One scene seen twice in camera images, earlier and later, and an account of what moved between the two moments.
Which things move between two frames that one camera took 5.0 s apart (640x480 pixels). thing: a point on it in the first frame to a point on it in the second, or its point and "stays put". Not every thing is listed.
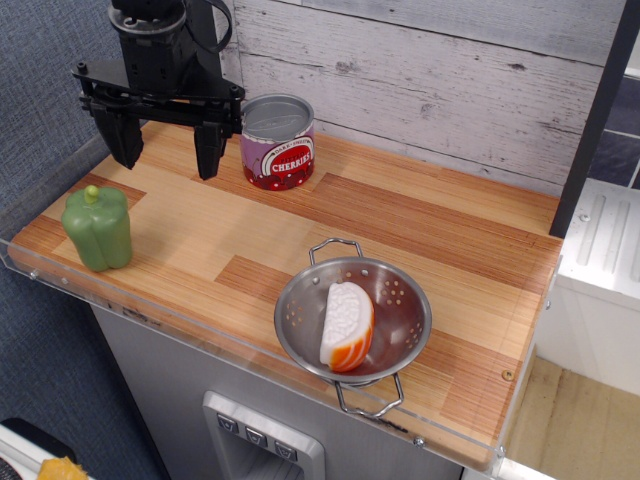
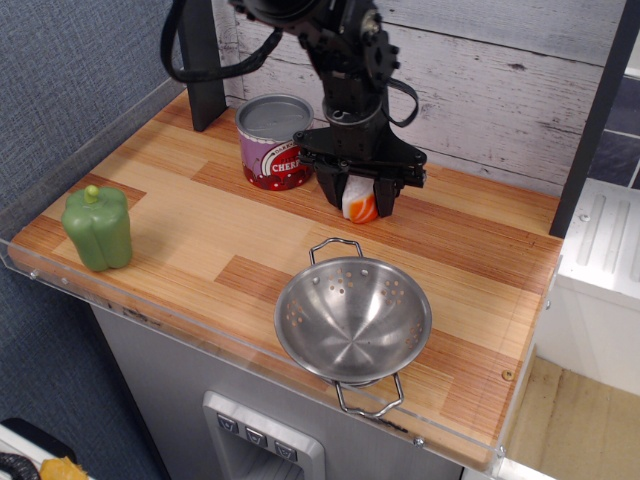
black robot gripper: x=158 y=78 to x=357 y=140
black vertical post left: x=201 y=64 stays put
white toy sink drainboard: x=590 y=321 stays put
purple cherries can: x=277 y=140 stays put
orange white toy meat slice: x=347 y=326 to x=359 y=200
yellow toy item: x=61 y=469 stays put
